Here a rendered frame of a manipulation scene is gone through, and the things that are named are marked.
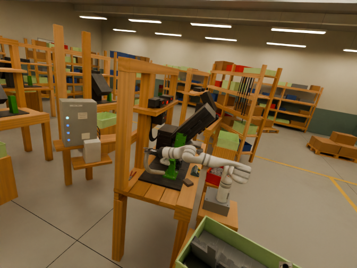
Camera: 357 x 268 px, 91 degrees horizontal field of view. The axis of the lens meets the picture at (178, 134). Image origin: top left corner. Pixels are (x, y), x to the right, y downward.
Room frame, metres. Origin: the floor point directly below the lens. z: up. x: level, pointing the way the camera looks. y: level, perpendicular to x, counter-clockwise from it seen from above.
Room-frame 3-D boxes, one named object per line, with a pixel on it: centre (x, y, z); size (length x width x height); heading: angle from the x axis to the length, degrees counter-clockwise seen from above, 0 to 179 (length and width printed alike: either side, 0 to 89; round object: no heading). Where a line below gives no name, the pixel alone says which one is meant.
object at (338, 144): (5.88, -5.32, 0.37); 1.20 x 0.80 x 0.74; 79
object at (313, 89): (9.30, -4.75, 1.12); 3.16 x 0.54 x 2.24; 71
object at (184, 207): (1.89, -0.26, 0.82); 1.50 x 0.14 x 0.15; 170
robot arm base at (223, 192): (1.26, -0.45, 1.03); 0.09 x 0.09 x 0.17; 80
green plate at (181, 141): (1.86, -0.04, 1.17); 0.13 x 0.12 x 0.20; 170
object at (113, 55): (7.49, 2.30, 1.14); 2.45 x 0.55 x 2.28; 161
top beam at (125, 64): (1.99, 0.31, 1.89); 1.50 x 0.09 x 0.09; 170
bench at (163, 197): (1.94, 0.01, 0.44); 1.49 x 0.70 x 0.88; 170
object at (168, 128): (2.07, 0.13, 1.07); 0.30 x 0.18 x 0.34; 170
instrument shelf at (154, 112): (1.98, 0.27, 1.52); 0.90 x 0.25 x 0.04; 170
